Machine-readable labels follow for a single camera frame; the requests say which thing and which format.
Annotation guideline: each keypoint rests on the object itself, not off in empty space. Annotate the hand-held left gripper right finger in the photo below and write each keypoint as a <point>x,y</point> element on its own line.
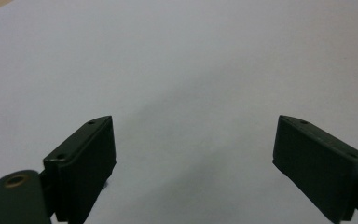
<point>317,168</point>

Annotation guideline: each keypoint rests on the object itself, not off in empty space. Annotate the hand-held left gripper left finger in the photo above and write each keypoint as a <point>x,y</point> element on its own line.
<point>80,168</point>

